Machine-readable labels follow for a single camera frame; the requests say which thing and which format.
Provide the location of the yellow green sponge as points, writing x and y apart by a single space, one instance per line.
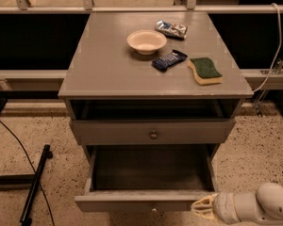
204 71

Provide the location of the grey drawer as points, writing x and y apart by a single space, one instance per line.
148 178
146 132

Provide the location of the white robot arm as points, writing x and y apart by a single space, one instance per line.
263 206

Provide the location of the grey wooden drawer cabinet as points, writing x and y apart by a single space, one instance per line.
108 80

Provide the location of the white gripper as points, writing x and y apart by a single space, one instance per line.
224 206

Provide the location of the white ceramic bowl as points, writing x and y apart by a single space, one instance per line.
146 42

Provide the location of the grey middle drawer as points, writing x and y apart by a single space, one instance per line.
146 132

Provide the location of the black stand base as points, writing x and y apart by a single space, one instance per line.
32 182

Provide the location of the blue snack bag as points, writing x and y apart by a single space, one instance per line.
164 63

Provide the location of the grey bottom drawer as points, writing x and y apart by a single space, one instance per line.
148 178

